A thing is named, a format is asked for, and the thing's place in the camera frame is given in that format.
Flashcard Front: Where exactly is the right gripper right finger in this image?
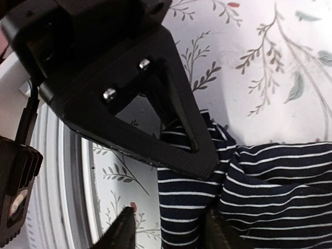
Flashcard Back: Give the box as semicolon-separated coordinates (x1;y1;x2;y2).
206;209;249;249

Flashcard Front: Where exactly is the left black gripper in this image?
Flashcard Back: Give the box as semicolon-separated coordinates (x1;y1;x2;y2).
1;1;171;78

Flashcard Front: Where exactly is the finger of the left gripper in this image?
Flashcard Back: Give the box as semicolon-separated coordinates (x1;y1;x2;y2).
39;26;218;179

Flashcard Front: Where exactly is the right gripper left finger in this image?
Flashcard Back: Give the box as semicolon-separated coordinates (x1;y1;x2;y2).
90;207;136;249

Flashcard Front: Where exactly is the navy striped underwear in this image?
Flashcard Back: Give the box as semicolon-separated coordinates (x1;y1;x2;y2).
157;110;331;248

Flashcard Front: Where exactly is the floral tablecloth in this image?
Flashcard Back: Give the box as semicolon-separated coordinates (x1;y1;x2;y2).
84;1;331;248

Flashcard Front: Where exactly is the front aluminium rail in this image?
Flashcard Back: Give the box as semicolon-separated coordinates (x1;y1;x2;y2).
25;105;101;248

